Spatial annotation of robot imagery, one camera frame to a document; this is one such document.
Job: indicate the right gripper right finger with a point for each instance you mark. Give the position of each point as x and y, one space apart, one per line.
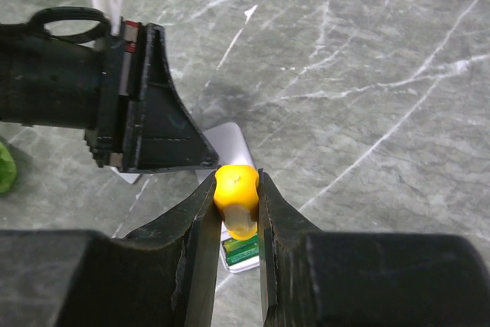
310 277

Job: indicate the white remote control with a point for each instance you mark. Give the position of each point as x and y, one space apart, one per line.
228 142

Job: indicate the loose green cabbage leaf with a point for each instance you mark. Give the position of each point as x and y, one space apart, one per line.
8 169

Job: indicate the grey battery cover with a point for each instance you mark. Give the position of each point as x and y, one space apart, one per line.
130 178

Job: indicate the green battery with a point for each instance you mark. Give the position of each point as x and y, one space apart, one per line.
238 256
231 244

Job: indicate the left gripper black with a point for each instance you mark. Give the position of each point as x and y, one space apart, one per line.
66 67

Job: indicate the yellow handled screwdriver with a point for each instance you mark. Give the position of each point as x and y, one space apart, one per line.
237 200

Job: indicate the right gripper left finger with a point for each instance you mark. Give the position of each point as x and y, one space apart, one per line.
161 274

